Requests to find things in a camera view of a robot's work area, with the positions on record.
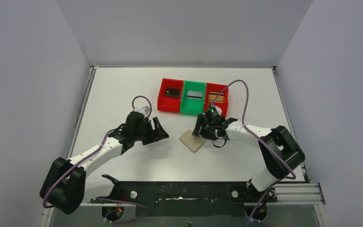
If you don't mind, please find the beige card holder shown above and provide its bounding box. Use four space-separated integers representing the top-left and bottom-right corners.
179 129 205 153

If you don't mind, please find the silver credit card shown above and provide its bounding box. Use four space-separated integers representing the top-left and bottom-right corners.
186 90 203 100

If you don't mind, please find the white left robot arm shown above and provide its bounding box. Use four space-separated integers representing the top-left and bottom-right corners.
39 111 170 214

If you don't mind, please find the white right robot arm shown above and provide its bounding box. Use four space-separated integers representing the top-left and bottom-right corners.
192 106 305 202

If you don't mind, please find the gold credit card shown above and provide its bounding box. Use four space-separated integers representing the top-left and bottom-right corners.
207 92 225 103

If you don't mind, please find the black credit card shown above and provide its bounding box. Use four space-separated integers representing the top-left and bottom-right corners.
164 88 181 98

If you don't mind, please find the green middle bin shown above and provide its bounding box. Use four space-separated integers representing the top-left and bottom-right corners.
180 80 206 115

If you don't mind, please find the right red bin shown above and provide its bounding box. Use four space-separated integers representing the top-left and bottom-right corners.
203 83 229 117

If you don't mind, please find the red bin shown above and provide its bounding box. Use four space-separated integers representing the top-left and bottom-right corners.
203 83 229 117
157 78 184 114

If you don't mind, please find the left red bin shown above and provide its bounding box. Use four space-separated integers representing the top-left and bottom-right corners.
157 78 184 114

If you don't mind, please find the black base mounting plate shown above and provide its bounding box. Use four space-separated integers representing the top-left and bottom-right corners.
102 175 277 223

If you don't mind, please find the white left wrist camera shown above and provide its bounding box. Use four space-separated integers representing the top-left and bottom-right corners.
133 105 151 118

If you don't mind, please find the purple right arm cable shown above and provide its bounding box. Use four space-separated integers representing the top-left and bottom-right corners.
208 79 297 227

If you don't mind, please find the aluminium rail frame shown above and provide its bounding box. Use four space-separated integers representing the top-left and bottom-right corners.
271 183 326 205

